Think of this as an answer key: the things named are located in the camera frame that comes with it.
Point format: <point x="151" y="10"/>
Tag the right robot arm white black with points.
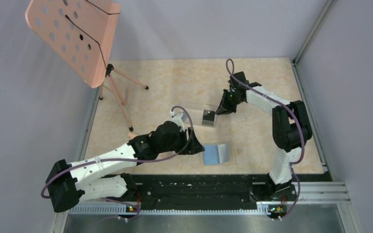
<point x="290" y="127"/>

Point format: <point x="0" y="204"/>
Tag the pink wooden cylinder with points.
<point x="132" y="135"/>

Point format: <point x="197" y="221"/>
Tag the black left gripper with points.
<point x="191" y="146"/>

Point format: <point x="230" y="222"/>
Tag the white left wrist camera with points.
<point x="179" y="119"/>

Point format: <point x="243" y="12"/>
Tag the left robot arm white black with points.
<point x="68" y="184"/>

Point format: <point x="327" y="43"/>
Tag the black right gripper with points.
<point x="224" y="108"/>

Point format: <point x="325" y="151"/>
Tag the clear plastic box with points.
<point x="195" y="110"/>

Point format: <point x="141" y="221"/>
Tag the aluminium frame rail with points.
<point x="309" y="207"/>

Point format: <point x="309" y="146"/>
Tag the pink perforated music stand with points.
<point x="82" y="33"/>

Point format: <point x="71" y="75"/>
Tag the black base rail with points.
<point x="202" y="192"/>

